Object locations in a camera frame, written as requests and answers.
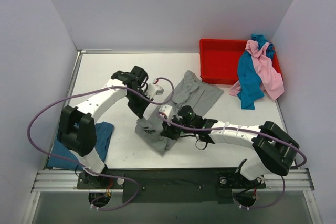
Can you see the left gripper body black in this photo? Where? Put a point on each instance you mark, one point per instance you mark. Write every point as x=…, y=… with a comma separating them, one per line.
x=137, y=105

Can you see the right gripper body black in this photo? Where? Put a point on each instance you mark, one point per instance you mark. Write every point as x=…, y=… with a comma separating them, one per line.
x=171, y=130

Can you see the grey t shirt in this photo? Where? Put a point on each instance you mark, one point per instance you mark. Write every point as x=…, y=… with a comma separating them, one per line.
x=190, y=91

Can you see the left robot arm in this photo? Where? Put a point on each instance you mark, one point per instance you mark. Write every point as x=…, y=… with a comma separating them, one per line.
x=77, y=126

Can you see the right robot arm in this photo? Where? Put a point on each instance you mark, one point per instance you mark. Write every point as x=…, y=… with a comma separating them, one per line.
x=275, y=149

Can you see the red plastic bin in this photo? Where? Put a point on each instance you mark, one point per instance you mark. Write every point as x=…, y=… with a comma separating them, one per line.
x=219, y=60

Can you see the teal t shirt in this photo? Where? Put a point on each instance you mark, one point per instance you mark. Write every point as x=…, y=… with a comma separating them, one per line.
x=249, y=80

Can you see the folded dark blue t shirt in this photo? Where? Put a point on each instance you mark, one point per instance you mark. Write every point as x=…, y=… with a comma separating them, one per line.
x=104, y=132

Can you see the pink t shirt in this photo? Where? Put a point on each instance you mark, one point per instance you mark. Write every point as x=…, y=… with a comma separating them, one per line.
x=272, y=82

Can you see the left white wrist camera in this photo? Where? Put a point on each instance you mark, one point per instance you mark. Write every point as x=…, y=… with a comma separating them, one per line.
x=153, y=89

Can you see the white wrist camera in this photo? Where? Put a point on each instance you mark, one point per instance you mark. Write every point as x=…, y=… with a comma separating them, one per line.
x=153, y=89
x=166, y=111

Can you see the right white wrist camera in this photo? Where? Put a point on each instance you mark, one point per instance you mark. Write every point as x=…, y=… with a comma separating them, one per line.
x=166, y=111

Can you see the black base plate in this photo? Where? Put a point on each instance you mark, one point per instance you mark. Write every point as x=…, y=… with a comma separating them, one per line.
x=171, y=185

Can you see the aluminium front rail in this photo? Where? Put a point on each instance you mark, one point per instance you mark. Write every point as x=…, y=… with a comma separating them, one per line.
x=66, y=181

